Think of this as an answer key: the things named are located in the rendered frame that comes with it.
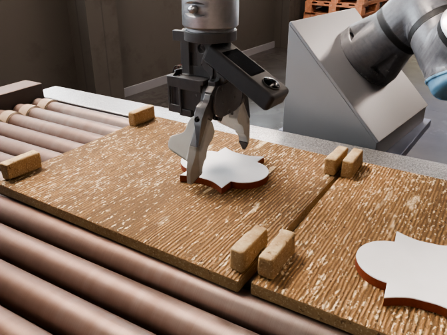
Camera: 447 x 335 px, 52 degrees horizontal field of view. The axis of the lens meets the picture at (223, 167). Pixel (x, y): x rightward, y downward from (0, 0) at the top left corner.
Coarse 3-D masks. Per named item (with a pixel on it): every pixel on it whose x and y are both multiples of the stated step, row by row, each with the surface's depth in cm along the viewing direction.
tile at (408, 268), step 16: (400, 240) 52; (416, 240) 52; (368, 256) 49; (384, 256) 49; (400, 256) 49; (416, 256) 49; (432, 256) 49; (368, 272) 47; (384, 272) 47; (400, 272) 47; (416, 272) 47; (432, 272) 47; (384, 288) 46; (400, 288) 44; (416, 288) 44; (432, 288) 44; (384, 304) 44; (400, 304) 44; (416, 304) 44; (432, 304) 43
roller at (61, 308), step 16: (0, 272) 51; (16, 272) 51; (0, 288) 50; (16, 288) 49; (32, 288) 49; (48, 288) 49; (16, 304) 49; (32, 304) 48; (48, 304) 47; (64, 304) 46; (80, 304) 46; (32, 320) 48; (48, 320) 46; (64, 320) 45; (80, 320) 45; (96, 320) 44; (112, 320) 44
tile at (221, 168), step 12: (216, 156) 72; (228, 156) 72; (240, 156) 72; (252, 156) 72; (204, 168) 69; (216, 168) 69; (228, 168) 69; (240, 168) 69; (252, 168) 69; (264, 168) 69; (180, 180) 67; (204, 180) 66; (216, 180) 65; (228, 180) 65; (240, 180) 65; (252, 180) 65; (264, 180) 66
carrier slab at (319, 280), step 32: (352, 192) 64; (384, 192) 64; (416, 192) 64; (320, 224) 57; (352, 224) 57; (384, 224) 57; (416, 224) 57; (320, 256) 51; (352, 256) 51; (256, 288) 47; (288, 288) 46; (320, 288) 46; (352, 288) 46; (320, 320) 44; (352, 320) 42; (384, 320) 42; (416, 320) 42
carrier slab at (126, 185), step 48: (96, 144) 80; (144, 144) 80; (0, 192) 67; (48, 192) 64; (96, 192) 64; (144, 192) 64; (192, 192) 64; (240, 192) 64; (288, 192) 64; (144, 240) 54; (192, 240) 54; (240, 288) 48
